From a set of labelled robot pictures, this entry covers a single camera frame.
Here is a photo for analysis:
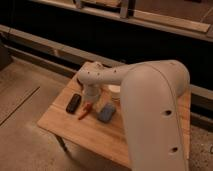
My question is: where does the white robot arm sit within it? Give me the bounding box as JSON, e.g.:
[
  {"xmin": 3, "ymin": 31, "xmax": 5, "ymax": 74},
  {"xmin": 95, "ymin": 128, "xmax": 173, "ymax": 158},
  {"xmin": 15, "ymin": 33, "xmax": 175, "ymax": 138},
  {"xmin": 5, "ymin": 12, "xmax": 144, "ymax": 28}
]
[{"xmin": 78, "ymin": 60, "xmax": 190, "ymax": 171}]

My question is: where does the black rectangular device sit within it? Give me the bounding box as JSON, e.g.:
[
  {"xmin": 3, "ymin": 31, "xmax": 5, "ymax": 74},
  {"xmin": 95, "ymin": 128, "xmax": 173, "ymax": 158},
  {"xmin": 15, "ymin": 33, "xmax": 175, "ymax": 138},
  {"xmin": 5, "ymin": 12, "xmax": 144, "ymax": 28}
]
[{"xmin": 66, "ymin": 94, "xmax": 81, "ymax": 113}]

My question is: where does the white paper cup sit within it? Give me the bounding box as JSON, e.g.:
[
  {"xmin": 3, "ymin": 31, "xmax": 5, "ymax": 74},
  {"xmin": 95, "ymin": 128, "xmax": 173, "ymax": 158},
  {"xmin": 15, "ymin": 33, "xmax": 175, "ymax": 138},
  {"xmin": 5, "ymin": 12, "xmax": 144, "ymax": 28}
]
[{"xmin": 108, "ymin": 85, "xmax": 120, "ymax": 100}]

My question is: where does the blue sponge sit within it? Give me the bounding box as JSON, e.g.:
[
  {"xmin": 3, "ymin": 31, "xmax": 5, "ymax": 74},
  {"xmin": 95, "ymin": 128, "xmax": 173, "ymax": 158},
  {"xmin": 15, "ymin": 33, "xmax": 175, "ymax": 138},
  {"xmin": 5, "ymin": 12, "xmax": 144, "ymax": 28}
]
[{"xmin": 97, "ymin": 103, "xmax": 116, "ymax": 123}]

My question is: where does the metal table leg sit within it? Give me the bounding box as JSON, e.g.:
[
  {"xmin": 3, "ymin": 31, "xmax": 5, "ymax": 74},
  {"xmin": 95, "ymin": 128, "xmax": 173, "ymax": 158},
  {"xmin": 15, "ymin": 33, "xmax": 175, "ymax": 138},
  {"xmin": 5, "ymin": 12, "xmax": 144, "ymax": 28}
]
[{"xmin": 55, "ymin": 135, "xmax": 68, "ymax": 152}]

